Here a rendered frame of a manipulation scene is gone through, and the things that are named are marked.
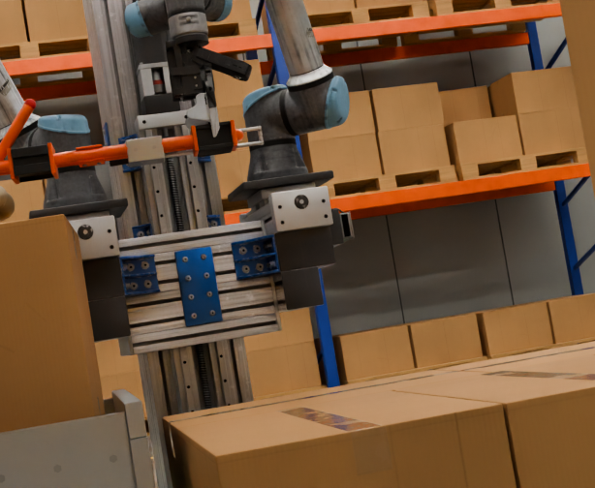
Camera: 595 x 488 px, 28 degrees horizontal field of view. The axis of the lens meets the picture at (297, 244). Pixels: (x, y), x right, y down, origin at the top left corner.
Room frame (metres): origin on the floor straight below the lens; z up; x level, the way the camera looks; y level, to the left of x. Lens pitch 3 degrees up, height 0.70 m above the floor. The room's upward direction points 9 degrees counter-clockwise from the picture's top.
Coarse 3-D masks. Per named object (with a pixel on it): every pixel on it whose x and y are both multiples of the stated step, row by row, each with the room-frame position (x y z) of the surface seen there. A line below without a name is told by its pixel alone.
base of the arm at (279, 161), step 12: (264, 144) 2.92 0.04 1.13; (276, 144) 2.92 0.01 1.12; (288, 144) 2.93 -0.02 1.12; (252, 156) 2.95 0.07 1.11; (264, 156) 2.92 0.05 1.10; (276, 156) 2.91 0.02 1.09; (288, 156) 2.92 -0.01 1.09; (300, 156) 2.96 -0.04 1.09; (252, 168) 2.93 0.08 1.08; (264, 168) 2.92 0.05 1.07; (276, 168) 2.90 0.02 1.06; (288, 168) 2.90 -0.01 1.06; (300, 168) 2.92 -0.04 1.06; (252, 180) 2.93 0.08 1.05
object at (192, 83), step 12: (192, 36) 2.33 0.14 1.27; (204, 36) 2.35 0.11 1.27; (168, 48) 2.35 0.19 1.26; (180, 48) 2.35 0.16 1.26; (192, 48) 2.37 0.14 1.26; (168, 60) 2.36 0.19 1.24; (180, 60) 2.34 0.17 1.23; (192, 60) 2.35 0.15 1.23; (180, 72) 2.33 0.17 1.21; (192, 72) 2.33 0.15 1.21; (204, 72) 2.33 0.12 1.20; (180, 84) 2.33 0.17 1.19; (192, 84) 2.33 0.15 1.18; (180, 96) 2.34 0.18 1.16; (192, 96) 2.38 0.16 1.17
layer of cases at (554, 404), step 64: (384, 384) 2.43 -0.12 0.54; (448, 384) 2.15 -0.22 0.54; (512, 384) 1.93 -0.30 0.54; (576, 384) 1.75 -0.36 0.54; (192, 448) 1.91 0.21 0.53; (256, 448) 1.59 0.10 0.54; (320, 448) 1.61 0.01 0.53; (384, 448) 1.62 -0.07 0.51; (448, 448) 1.64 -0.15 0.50; (512, 448) 1.66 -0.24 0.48; (576, 448) 1.67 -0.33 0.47
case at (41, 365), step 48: (0, 240) 2.11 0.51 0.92; (48, 240) 2.12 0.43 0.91; (0, 288) 2.11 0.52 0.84; (48, 288) 2.12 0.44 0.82; (0, 336) 2.11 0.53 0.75; (48, 336) 2.12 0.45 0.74; (0, 384) 2.11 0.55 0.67; (48, 384) 2.12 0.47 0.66; (96, 384) 2.34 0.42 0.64; (0, 432) 2.11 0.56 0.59
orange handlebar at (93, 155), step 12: (240, 132) 2.35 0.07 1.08; (120, 144) 2.31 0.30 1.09; (168, 144) 2.32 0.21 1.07; (180, 144) 2.32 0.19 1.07; (192, 144) 2.33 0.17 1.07; (60, 156) 2.29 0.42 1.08; (72, 156) 2.30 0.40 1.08; (84, 156) 2.30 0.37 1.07; (96, 156) 2.30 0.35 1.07; (108, 156) 2.31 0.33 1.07; (120, 156) 2.35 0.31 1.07; (0, 168) 2.28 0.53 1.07
